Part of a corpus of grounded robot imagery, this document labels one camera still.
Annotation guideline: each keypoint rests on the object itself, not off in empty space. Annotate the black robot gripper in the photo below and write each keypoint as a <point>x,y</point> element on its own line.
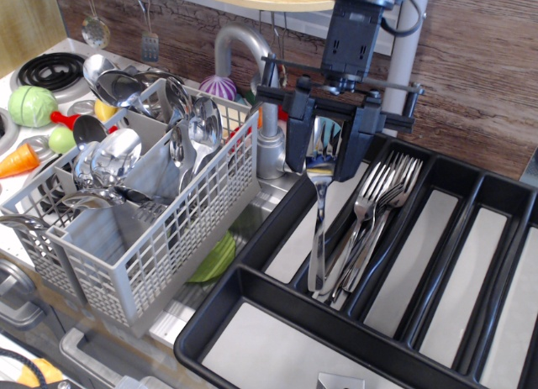
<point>346,61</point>

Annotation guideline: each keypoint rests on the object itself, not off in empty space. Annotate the shiny steel fork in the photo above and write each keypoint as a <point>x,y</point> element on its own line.
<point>320,196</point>

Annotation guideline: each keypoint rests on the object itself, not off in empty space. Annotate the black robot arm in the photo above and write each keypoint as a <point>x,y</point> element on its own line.
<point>333,110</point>

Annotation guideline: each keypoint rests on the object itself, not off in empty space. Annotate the steel fork in tray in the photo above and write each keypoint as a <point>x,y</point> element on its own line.
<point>384,182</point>
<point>361,252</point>

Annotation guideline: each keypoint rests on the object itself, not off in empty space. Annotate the steel spoon centre basket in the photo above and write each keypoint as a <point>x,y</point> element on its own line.
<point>205,132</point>

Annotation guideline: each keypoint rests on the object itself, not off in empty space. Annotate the steel spoon basket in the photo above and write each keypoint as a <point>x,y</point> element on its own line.
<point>113,86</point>
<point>205,132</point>

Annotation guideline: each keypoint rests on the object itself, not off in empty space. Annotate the steel fork lying in basket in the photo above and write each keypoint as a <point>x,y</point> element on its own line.
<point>150,207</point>

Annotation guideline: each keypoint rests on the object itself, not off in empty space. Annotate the steel spoon back basket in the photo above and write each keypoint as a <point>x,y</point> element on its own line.
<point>113,86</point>

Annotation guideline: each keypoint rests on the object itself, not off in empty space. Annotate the black cutlery tray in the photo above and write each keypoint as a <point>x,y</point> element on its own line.
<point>447,300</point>

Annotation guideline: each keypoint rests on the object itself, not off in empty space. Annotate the grey plastic cutlery basket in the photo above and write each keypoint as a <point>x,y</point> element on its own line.
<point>127,262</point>

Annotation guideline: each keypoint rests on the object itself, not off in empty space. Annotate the grey metal faucet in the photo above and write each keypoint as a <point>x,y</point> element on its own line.
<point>252,111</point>

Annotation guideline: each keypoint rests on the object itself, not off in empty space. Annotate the purple toy onion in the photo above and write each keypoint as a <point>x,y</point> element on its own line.
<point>220,86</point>

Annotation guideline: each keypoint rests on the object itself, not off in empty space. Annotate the grey metal pole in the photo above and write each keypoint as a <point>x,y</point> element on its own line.
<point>402,58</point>

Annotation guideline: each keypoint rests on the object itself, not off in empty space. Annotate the green toy lettuce in sink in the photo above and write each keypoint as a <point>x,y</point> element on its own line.
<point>217,261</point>

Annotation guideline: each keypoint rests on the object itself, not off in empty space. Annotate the hanging small grater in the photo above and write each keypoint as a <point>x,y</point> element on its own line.
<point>149,39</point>

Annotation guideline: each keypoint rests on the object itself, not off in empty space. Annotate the yellow toy lemon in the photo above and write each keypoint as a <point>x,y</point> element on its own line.
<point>103,111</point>

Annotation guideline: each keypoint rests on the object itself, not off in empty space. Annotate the large steel spoon front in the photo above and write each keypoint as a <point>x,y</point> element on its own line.
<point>107,163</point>

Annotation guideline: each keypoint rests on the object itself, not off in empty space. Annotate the hanging slotted skimmer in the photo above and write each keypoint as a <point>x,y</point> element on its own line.
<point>94,31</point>

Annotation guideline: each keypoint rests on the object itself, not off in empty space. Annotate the green toy apple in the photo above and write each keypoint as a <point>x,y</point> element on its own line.
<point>61,140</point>

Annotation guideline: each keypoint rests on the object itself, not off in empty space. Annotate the black coil stove burner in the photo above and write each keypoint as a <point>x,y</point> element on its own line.
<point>53,71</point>

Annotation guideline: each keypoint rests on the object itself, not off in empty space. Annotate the green toy cabbage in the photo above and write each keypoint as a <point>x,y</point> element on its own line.
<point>31,106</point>

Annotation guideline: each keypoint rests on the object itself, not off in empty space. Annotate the orange toy carrot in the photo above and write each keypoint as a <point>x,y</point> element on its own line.
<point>23,159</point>

